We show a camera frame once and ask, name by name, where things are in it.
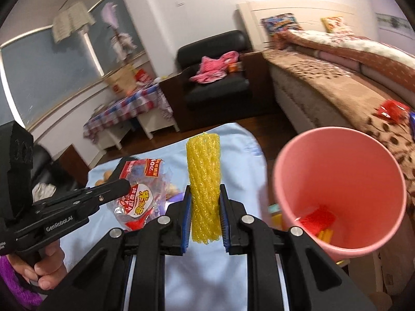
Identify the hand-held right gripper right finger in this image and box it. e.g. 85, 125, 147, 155
219, 184, 377, 311

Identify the yellow printed pillow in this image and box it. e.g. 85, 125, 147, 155
321, 16, 354, 34

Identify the yellow foam net sleeve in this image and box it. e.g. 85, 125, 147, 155
185, 130, 224, 244

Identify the person's left forearm purple sleeve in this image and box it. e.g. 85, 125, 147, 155
0, 256, 43, 306

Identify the window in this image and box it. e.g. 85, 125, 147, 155
0, 0, 146, 130

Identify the purple hanging garment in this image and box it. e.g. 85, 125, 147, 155
100, 3, 122, 30

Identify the person's left hand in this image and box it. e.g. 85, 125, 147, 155
6, 243, 67, 289

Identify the brown wooden cabinet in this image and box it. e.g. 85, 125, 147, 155
58, 144, 91, 171

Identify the red wrapper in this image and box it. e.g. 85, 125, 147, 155
298, 205, 336, 235

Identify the white table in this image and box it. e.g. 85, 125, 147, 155
94, 107, 180, 151

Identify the clear red-label plastic bag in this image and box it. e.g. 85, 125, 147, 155
108, 157, 172, 232

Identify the small colourful box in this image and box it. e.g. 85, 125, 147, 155
267, 203, 284, 230

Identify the dark wooden side table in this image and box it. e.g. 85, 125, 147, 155
159, 71, 192, 132
240, 51, 278, 117

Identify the colourful printed pillow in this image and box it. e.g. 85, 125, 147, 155
261, 13, 303, 36

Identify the light blue tablecloth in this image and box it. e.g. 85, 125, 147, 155
60, 122, 282, 311

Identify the white hanging garment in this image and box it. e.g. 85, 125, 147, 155
110, 32, 137, 62

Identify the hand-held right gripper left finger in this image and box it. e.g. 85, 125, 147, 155
39, 185, 195, 311

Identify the pink clothing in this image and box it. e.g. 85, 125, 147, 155
189, 51, 239, 85

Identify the checkered tablecloth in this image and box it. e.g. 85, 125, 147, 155
82, 82, 174, 143

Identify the black leather armchair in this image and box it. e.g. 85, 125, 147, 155
177, 30, 252, 111

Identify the white cloth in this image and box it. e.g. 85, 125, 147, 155
32, 183, 57, 201

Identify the floral quilt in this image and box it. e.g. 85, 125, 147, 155
272, 30, 415, 83

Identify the pink plastic bin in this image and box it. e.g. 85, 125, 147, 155
272, 127, 407, 263

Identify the red box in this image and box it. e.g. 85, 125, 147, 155
134, 69, 153, 86

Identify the brown paper bag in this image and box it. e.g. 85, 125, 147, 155
107, 66, 138, 96

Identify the red snack packet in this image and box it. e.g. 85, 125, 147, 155
376, 100, 411, 124

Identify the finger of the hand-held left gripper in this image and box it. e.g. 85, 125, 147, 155
76, 179, 131, 216

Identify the beige hanging garment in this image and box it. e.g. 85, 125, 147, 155
52, 2, 96, 44

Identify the black sofa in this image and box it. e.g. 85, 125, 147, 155
31, 144, 91, 201

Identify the brown spotted blanket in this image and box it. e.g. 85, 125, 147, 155
262, 50, 415, 201

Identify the black foam net sleeve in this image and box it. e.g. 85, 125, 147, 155
109, 162, 128, 182

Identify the white bed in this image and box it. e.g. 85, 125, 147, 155
236, 0, 415, 208

